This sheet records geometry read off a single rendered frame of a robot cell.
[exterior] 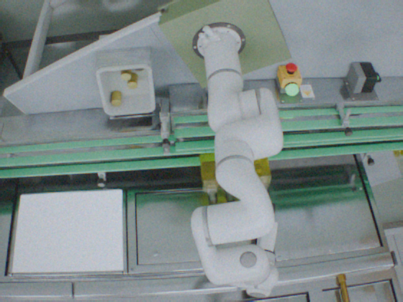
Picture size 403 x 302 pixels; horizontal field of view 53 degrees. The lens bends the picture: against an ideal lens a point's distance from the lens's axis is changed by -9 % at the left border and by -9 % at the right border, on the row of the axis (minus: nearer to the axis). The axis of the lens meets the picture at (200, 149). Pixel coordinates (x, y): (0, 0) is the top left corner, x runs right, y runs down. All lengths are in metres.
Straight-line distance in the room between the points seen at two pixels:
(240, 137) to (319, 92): 0.64
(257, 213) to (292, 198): 0.78
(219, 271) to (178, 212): 0.62
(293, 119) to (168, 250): 0.61
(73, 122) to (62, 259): 0.49
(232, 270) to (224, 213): 0.14
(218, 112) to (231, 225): 0.30
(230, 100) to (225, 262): 0.38
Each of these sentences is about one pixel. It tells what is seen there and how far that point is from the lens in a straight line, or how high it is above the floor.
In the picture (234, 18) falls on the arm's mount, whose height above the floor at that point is 0.84.
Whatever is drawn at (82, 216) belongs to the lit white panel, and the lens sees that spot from 1.57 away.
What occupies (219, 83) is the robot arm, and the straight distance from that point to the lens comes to 1.10.
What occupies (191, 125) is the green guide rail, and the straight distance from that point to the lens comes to 1.41.
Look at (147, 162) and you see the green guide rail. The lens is 1.54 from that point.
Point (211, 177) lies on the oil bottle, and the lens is 1.43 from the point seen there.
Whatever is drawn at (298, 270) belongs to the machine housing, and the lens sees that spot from 1.49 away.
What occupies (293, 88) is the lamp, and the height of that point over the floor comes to 0.85.
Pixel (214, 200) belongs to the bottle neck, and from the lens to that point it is 1.40.
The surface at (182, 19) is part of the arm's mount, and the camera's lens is 1.21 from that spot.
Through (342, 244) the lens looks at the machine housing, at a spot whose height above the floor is 1.27.
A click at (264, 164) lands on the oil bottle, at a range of 1.47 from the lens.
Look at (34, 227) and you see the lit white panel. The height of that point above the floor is 1.13.
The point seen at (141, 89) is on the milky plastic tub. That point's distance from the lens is 1.50.
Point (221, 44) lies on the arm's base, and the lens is 1.20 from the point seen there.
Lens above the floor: 1.79
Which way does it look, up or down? 35 degrees down
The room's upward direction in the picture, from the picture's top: 174 degrees clockwise
